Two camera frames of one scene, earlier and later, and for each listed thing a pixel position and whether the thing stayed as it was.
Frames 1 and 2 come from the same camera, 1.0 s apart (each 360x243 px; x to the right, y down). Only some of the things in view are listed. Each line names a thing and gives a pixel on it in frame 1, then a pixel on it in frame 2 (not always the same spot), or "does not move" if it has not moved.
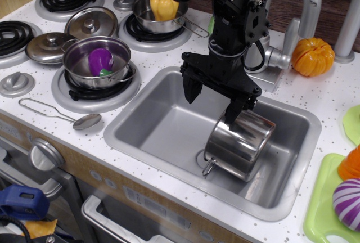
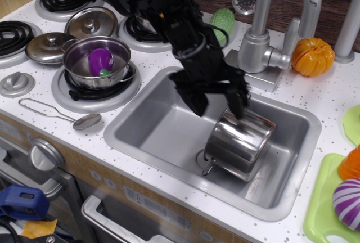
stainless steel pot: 239,148 does not move
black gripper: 224,72 → 204,66
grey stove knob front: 16,84 does not move
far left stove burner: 14,36 does not move
